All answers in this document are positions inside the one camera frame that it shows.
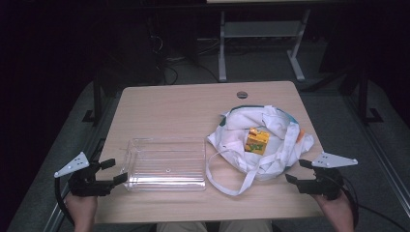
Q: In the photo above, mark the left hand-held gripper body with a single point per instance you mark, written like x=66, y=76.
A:
x=87, y=187

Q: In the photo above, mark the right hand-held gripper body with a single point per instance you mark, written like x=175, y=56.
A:
x=325, y=185

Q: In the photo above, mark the clear plastic tray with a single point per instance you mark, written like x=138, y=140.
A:
x=167, y=164

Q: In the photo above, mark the yellow drink carton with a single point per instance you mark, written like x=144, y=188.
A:
x=257, y=141

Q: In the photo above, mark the white cloth bag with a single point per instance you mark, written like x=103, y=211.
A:
x=238, y=122

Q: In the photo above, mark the person's left hand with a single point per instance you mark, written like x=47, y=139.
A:
x=83, y=208

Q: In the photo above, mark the person's right hand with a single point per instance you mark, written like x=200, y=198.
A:
x=336, y=209

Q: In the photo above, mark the black metal stand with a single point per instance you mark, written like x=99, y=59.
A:
x=364, y=96
x=96, y=96

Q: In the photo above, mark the grey round table grommet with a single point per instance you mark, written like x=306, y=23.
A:
x=242, y=94

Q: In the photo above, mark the white metal desk frame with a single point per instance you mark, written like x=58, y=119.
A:
x=261, y=29

